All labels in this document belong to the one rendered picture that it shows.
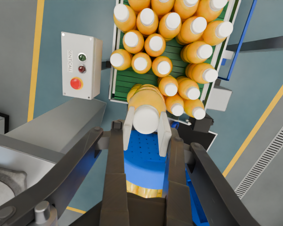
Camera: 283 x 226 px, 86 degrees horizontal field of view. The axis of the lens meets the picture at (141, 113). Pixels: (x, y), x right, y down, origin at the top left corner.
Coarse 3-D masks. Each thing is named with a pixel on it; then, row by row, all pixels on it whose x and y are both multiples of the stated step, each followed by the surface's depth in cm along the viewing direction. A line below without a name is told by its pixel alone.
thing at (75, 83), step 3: (75, 78) 49; (72, 81) 49; (75, 81) 49; (78, 81) 49; (72, 84) 50; (75, 84) 49; (78, 84) 49; (72, 87) 50; (75, 87) 50; (78, 87) 50
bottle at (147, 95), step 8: (144, 88) 31; (152, 88) 32; (136, 96) 26; (144, 96) 25; (152, 96) 25; (160, 96) 27; (128, 104) 27; (136, 104) 25; (144, 104) 23; (152, 104) 24; (160, 104) 25; (160, 112) 25
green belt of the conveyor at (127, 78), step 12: (120, 36) 63; (120, 48) 65; (168, 48) 64; (180, 48) 64; (180, 60) 65; (120, 72) 68; (132, 72) 68; (180, 72) 67; (120, 84) 70; (132, 84) 70; (156, 84) 69; (120, 96) 72
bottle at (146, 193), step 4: (140, 188) 54; (144, 188) 52; (140, 192) 54; (144, 192) 53; (148, 192) 52; (152, 192) 52; (156, 192) 54; (144, 196) 53; (148, 196) 53; (152, 196) 53
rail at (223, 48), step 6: (240, 0) 50; (234, 6) 52; (234, 12) 52; (234, 18) 52; (228, 36) 54; (222, 42) 57; (222, 48) 56; (222, 54) 56; (216, 66) 59; (210, 84) 62; (210, 90) 61; (204, 102) 65; (204, 108) 64
